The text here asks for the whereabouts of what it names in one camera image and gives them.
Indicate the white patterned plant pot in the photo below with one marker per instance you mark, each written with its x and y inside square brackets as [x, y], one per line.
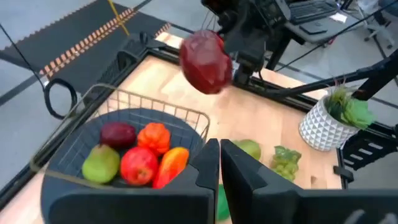
[323, 132]

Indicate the white chair base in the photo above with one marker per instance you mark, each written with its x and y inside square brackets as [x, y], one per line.
[381, 31]

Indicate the dark red apple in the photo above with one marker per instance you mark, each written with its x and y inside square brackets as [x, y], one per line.
[203, 63]

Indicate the orange bumpy pepper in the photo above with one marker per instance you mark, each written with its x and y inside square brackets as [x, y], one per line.
[154, 137]

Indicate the black keyboard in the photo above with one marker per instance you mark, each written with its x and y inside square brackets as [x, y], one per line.
[311, 11]

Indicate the round green lime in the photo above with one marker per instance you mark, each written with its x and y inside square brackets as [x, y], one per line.
[222, 202]

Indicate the green artificial succulent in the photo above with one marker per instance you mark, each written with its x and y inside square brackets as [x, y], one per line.
[354, 113]

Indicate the round dark blue placemat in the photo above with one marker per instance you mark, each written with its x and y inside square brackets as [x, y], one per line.
[77, 130]

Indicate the light green pear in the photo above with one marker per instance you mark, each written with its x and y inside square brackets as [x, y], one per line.
[101, 165]

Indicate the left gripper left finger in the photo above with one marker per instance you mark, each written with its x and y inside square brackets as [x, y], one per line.
[140, 208]

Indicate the brownish green pear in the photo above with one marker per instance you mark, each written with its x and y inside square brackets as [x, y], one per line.
[250, 148]

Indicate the grey desk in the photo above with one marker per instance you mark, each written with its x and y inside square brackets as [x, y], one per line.
[342, 28]

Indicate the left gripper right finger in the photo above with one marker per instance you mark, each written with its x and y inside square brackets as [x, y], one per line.
[280, 205]

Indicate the bright red apple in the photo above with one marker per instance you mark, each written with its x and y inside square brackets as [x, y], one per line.
[138, 166]

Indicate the green grape bunch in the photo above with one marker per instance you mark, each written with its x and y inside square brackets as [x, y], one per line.
[284, 166]

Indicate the black hazard-striped floor mat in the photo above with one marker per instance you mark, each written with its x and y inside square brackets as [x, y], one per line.
[77, 34]

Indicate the red orange mango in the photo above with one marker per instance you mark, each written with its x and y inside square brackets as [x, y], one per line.
[171, 165]

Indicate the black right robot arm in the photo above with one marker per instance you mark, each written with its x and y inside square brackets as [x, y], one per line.
[270, 14]

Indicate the dark maroon fruit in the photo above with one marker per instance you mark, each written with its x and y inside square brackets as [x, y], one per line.
[117, 135]

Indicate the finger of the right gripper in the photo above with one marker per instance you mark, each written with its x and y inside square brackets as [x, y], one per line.
[236, 43]

